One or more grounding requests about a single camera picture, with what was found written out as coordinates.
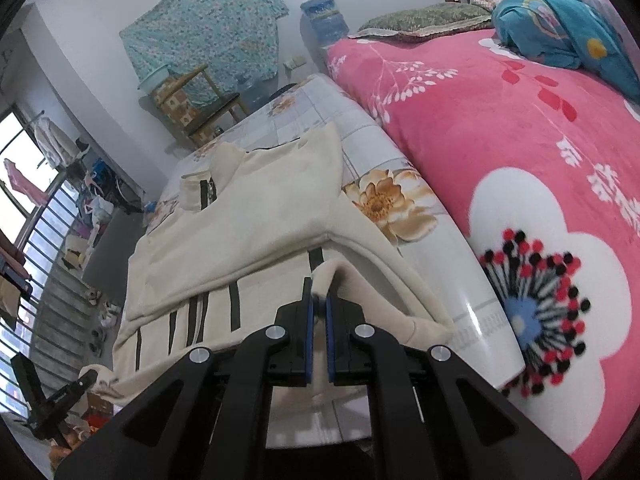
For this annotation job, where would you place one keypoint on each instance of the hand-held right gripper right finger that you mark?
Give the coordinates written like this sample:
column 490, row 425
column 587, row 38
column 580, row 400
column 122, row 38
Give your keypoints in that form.
column 329, row 345

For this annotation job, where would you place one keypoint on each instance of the blue floral blanket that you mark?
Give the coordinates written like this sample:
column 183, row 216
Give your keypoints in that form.
column 560, row 25

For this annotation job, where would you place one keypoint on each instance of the white sneaker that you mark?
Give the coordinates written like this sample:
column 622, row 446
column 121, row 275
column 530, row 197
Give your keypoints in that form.
column 109, row 308
column 108, row 321

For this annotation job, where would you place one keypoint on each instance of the teal plastic basin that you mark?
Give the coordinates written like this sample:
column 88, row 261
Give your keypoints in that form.
column 152, row 80

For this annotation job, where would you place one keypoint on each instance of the beige sandals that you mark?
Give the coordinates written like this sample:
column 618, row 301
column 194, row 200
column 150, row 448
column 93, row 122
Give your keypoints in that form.
column 92, row 296

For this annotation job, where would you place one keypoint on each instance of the white hanging jacket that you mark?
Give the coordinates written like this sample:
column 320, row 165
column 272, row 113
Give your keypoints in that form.
column 52, row 141

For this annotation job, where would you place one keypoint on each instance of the wooden chair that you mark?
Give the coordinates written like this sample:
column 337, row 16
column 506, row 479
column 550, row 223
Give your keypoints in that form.
column 200, row 120

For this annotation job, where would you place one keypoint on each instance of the grey shoe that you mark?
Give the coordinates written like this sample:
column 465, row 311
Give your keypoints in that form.
column 97, row 349
column 96, row 336

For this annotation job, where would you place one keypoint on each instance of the green patterned pillow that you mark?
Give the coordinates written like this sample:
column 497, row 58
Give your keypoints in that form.
column 425, row 17

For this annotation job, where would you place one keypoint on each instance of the pink floral blanket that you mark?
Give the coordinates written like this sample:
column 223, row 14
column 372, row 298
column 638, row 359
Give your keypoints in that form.
column 475, row 125

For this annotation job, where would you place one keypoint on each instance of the cream jacket with black stripes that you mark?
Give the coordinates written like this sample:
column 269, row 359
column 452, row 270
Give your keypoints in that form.
column 240, row 220

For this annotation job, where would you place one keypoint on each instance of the teal patterned hanging cloth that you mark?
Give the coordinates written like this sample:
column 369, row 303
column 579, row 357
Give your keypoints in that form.
column 210, row 25

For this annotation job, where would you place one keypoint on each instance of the pile of clothes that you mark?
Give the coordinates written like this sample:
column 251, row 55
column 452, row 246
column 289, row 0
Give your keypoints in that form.
column 110, row 175

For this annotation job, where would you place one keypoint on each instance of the metal railing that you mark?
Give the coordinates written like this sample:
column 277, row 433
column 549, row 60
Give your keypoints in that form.
column 55, row 270

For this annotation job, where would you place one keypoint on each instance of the wall socket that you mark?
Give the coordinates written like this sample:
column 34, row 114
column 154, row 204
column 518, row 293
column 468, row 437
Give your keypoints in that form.
column 294, row 62

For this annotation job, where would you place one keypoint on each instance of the pink hanging garment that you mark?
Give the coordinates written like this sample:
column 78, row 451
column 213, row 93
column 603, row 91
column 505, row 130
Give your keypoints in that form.
column 22, row 182

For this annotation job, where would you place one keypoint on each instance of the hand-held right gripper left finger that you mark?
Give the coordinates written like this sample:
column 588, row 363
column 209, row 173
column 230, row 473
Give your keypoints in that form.
column 310, row 340

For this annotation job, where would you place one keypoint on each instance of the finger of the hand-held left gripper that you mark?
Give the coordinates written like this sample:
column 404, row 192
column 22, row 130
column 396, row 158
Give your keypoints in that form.
column 70, row 392

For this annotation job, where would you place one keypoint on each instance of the floral bed sheet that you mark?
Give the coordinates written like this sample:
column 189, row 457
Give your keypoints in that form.
column 450, row 285

